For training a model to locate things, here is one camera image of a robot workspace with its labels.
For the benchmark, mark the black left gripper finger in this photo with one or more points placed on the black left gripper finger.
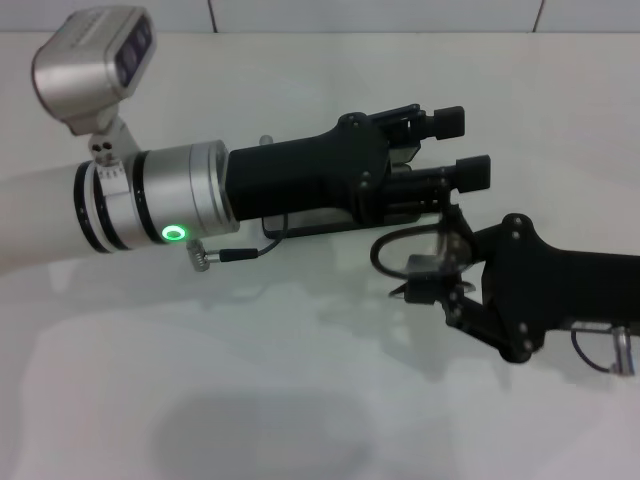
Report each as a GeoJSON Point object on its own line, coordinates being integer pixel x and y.
{"type": "Point", "coordinates": [472, 172]}

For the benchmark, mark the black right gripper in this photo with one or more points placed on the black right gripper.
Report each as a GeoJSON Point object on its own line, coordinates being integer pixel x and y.
{"type": "Point", "coordinates": [550, 285]}

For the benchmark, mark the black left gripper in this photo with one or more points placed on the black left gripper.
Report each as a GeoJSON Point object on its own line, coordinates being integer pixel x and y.
{"type": "Point", "coordinates": [300, 175]}

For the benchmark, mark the black framed glasses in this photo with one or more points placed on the black framed glasses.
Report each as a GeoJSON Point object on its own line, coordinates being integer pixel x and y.
{"type": "Point", "coordinates": [395, 250]}

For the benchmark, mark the black glasses case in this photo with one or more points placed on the black glasses case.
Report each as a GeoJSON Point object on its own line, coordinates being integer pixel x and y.
{"type": "Point", "coordinates": [330, 229]}

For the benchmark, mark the small silver cylindrical knob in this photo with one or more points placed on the small silver cylindrical knob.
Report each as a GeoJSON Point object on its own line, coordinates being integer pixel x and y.
{"type": "Point", "coordinates": [267, 139]}

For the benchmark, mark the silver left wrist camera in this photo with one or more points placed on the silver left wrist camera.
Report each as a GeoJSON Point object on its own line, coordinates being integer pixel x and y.
{"type": "Point", "coordinates": [85, 65]}

